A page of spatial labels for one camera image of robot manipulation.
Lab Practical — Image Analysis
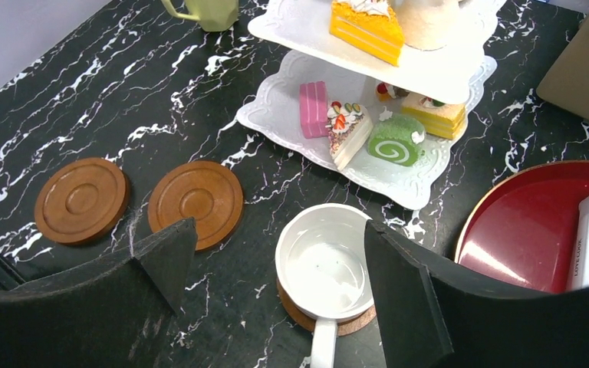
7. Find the chocolate swirl roll cake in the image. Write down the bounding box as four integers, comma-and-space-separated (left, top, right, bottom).
376, 82, 410, 102

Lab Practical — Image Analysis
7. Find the white three-tier cake stand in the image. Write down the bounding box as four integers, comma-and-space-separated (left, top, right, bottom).
235, 0, 508, 212

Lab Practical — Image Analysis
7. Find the yellow cake with cherry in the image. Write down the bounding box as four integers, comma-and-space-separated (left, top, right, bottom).
401, 92, 466, 140

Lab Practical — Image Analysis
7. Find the red round tray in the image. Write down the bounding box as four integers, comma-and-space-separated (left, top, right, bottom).
454, 160, 589, 294

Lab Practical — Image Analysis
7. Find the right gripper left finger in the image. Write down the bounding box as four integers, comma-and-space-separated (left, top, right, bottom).
0, 218, 197, 367

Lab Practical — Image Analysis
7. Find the yellow-green cup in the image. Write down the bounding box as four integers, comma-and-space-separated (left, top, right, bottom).
161, 0, 239, 32

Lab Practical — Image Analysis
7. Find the yellow triangular cake slice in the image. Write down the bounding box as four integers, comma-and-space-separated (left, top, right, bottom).
329, 0, 404, 67

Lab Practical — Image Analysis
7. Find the green swirl roll cake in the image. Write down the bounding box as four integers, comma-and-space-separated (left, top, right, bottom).
367, 113, 426, 167

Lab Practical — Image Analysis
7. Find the beige round macaron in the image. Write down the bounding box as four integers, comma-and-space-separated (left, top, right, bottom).
394, 0, 460, 51

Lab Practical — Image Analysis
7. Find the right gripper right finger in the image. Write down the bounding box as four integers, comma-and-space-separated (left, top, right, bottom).
364, 220, 589, 367

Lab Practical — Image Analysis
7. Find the brown wooden coaster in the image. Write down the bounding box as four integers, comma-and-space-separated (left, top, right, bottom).
147, 160, 244, 251
35, 157, 130, 245
276, 281, 377, 337

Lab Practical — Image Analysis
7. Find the white mug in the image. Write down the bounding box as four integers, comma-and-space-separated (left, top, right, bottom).
275, 203, 374, 367

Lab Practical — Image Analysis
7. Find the triangular sandwich cake slice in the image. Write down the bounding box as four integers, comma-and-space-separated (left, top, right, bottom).
326, 101, 373, 171

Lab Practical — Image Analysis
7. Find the pink cake block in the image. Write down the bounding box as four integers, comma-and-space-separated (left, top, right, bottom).
299, 81, 328, 139

